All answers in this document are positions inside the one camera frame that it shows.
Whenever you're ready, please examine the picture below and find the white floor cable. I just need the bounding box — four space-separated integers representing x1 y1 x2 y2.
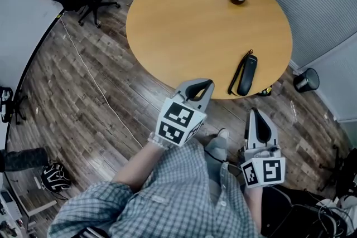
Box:
60 18 144 148

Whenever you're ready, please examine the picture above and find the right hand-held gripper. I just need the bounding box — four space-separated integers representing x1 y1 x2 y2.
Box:
239 108 287 189

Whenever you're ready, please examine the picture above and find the black bag with bottles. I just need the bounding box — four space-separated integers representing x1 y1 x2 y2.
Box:
256 85 273 97

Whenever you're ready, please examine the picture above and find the person's left forearm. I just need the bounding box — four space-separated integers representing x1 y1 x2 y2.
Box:
113 140 168 193

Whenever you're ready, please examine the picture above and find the person's right forearm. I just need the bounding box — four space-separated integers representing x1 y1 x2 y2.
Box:
244 186 264 232

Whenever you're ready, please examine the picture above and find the white metal table frame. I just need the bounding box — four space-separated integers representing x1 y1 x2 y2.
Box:
0 172 58 238

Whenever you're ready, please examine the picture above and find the black and white helmet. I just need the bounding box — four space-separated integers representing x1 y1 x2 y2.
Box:
41 163 72 192

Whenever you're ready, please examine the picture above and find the white electronic device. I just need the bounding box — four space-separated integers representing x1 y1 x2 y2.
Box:
0 189 23 232

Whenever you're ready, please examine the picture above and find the grey trouser leg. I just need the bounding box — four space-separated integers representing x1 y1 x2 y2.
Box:
205 136 228 201

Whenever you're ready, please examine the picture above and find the dark patterned fabric bundle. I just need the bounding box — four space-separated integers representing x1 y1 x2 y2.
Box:
0 147 49 172

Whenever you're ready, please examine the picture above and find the round wooden table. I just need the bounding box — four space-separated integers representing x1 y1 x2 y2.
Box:
125 0 293 100

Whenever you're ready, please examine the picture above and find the black cable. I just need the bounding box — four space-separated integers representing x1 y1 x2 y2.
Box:
228 49 254 96

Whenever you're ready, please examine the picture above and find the black mesh waste bin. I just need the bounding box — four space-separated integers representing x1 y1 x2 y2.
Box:
292 67 320 94

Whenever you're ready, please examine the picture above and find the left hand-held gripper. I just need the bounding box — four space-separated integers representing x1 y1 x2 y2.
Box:
154 78 215 147

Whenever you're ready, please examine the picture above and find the plaid shirt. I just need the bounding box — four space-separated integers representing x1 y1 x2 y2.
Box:
47 139 263 238

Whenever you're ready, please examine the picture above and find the black swivel chair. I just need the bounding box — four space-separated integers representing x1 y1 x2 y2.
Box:
319 144 357 198

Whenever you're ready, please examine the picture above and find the dark round-backed chair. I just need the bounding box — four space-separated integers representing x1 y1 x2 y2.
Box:
260 185 348 238

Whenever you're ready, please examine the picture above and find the white bead bracelet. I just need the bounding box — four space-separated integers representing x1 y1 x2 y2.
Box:
147 132 170 150

